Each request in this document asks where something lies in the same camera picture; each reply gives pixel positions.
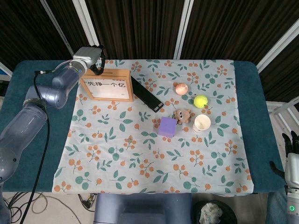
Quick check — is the brown plush toy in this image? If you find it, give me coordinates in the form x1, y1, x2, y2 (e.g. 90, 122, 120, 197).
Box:
172, 108, 192, 125

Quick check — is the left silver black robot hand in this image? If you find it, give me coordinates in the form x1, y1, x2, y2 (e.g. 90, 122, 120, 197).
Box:
73, 45, 105, 76

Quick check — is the black rectangular case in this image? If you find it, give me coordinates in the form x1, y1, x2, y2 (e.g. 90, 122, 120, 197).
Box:
129, 75, 164, 113

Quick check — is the black trash bin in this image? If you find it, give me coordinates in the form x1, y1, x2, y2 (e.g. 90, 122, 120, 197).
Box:
193, 200, 238, 224

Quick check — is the teal table cover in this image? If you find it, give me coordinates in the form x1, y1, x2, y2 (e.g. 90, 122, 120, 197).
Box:
0, 60, 285, 194

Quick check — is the floral leaf tablecloth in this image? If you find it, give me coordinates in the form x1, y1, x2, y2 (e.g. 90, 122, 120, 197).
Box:
51, 59, 255, 194

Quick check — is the wooden frame coin box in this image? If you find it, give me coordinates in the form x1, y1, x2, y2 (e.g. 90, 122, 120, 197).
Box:
79, 69, 134, 103

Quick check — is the blue white sign board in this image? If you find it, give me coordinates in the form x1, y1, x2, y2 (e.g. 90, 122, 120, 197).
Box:
0, 62, 13, 82

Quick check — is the pink peach ball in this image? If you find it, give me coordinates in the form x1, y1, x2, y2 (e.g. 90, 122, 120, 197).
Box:
175, 82, 189, 95

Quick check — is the crumpled white paper waste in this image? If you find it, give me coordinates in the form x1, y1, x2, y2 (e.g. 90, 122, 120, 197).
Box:
200, 202, 224, 223

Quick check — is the white paper cup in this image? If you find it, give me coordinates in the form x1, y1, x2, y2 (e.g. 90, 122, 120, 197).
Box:
192, 114, 212, 133

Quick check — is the thin white floor cable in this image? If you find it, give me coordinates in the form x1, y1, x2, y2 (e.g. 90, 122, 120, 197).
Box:
31, 191, 94, 214

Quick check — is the yellow tennis ball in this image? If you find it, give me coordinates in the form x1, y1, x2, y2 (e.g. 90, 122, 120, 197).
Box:
193, 95, 209, 109

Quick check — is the purple foam cube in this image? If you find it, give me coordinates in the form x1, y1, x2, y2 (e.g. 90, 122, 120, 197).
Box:
158, 117, 177, 137

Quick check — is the black floor cable bundle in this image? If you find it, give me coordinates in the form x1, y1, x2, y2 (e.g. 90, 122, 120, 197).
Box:
2, 191, 31, 224

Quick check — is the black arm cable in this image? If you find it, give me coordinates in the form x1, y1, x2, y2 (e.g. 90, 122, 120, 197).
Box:
20, 70, 59, 224

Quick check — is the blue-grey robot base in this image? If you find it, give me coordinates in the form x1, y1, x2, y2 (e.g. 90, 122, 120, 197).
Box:
93, 192, 193, 224

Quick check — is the black power plug cluster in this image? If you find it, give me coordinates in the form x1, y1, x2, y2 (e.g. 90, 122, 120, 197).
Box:
78, 193, 98, 210

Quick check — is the white metal rack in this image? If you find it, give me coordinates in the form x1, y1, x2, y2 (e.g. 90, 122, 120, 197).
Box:
266, 97, 299, 122

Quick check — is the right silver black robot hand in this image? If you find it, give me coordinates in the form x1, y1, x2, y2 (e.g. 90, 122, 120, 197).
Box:
270, 131, 299, 187

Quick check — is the dark slatted folding screen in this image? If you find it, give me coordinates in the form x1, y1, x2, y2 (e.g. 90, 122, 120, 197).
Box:
0, 0, 299, 103

